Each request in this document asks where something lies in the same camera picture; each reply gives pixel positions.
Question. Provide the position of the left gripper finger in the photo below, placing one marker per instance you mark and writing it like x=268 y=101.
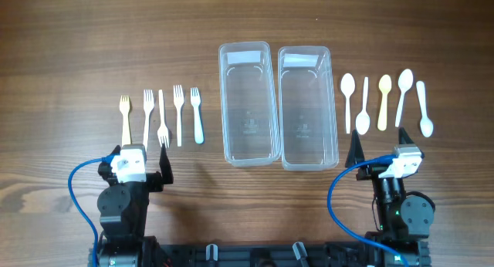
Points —
x=115 y=151
x=165 y=166

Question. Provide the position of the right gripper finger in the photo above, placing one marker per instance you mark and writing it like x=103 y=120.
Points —
x=403 y=137
x=356 y=153

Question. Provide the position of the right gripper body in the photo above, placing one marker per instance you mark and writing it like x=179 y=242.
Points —
x=371 y=171

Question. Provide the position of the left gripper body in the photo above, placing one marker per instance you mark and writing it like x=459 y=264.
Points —
x=153 y=182

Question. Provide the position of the white thick-handled plastic spoon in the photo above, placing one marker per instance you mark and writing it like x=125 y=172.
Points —
x=425 y=123

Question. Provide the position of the white upside-down plastic spoon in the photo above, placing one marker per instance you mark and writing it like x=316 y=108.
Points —
x=363 y=118

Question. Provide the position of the yellow plastic spoon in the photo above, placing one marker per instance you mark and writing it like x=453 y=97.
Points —
x=384 y=86

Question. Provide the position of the large white plastic spoon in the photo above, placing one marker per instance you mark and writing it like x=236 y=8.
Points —
x=405 y=82

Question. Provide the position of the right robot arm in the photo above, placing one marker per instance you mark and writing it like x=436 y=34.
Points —
x=402 y=218

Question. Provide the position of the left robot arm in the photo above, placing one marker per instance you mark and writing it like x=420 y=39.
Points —
x=123 y=209

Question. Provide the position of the right clear plastic container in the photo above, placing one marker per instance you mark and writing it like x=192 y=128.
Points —
x=307 y=110

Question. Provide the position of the clear plastic container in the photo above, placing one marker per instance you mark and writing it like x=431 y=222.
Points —
x=250 y=123
x=307 y=110

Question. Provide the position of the left clear plastic container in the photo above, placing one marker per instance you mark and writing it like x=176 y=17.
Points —
x=250 y=123

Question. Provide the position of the white upside-down plastic fork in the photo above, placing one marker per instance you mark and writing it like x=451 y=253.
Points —
x=163 y=131

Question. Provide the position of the cream yellow plastic fork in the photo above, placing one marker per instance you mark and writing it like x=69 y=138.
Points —
x=124 y=106

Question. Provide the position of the white long plastic fork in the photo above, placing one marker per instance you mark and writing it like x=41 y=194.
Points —
x=179 y=103

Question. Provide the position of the light blue plastic fork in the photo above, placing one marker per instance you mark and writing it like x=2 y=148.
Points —
x=196 y=102

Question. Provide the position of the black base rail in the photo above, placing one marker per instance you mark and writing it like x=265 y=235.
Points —
x=297 y=254

